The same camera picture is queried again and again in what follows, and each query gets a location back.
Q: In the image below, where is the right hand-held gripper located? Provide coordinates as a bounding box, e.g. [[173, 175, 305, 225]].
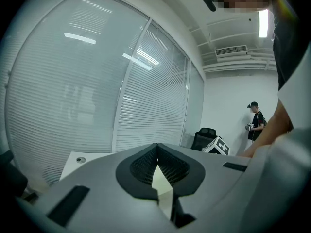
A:
[[203, 136, 231, 155]]

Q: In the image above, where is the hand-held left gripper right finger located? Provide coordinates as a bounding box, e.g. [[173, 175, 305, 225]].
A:
[[157, 143, 251, 233]]

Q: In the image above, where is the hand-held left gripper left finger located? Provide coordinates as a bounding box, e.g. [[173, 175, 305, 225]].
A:
[[14, 143, 176, 233]]

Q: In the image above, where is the person's right forearm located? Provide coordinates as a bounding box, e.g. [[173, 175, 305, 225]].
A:
[[242, 98, 294, 159]]

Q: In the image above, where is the black mesh office chair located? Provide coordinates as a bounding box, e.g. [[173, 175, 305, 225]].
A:
[[190, 127, 217, 152]]

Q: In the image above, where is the white table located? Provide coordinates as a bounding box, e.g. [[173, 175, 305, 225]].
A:
[[59, 150, 132, 182]]

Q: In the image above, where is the white ceiling air vent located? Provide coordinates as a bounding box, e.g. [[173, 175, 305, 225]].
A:
[[214, 45, 248, 59]]

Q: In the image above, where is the person's black shirt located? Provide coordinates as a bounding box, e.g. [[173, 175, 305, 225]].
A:
[[271, 0, 311, 91]]

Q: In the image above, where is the long ceiling light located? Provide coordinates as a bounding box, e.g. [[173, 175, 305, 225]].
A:
[[258, 9, 270, 38]]

